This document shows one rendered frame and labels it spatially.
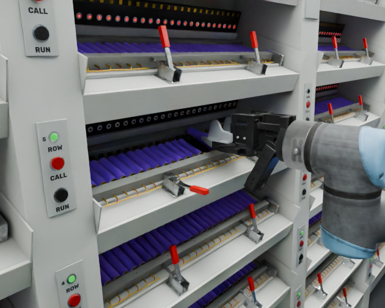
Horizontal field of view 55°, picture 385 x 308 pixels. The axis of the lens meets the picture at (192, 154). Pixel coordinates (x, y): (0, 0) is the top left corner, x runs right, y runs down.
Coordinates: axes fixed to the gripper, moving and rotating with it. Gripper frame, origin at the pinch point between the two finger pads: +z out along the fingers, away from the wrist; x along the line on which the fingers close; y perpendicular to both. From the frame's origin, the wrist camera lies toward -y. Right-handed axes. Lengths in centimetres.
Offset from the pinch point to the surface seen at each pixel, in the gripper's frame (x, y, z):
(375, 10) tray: -80, 32, -6
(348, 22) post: -95, 30, 9
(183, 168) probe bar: 12.2, -2.8, -3.8
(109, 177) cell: 27.1, -1.6, -0.7
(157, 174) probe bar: 19.2, -2.3, -4.1
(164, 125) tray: 5.8, 3.4, 8.4
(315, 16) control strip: -31.2, 27.3, -7.9
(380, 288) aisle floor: -129, -101, -5
